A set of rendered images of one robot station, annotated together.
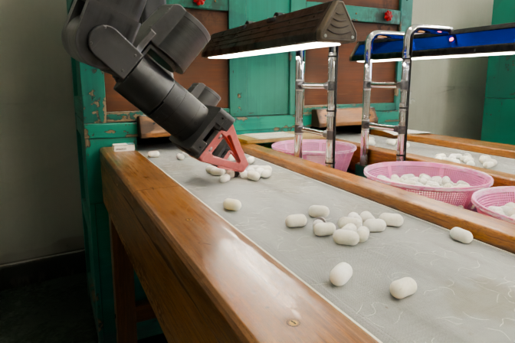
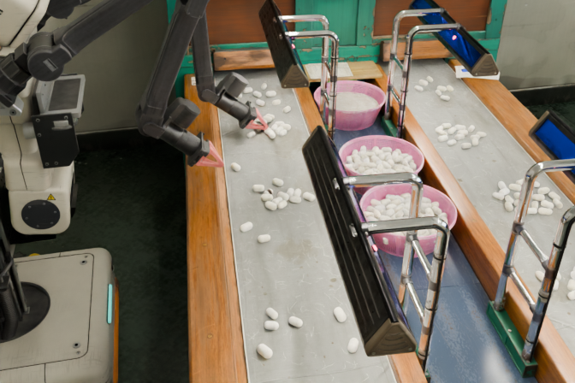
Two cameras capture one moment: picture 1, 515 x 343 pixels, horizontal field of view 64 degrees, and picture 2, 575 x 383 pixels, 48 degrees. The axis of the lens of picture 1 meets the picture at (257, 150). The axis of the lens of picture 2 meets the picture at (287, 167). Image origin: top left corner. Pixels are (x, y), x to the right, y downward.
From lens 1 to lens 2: 133 cm
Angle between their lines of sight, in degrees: 28
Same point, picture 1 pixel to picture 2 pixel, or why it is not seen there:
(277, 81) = (345, 14)
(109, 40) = (151, 127)
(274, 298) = (206, 233)
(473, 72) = not seen: outside the picture
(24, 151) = (135, 34)
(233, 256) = (205, 210)
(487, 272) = (315, 238)
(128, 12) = (157, 115)
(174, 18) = (180, 109)
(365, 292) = (251, 237)
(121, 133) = not seen: hidden behind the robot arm
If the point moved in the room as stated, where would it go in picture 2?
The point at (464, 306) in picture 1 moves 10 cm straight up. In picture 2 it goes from (281, 250) to (281, 220)
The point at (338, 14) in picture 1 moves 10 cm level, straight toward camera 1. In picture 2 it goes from (294, 73) to (276, 86)
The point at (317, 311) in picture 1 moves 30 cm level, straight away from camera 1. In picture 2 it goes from (216, 242) to (271, 185)
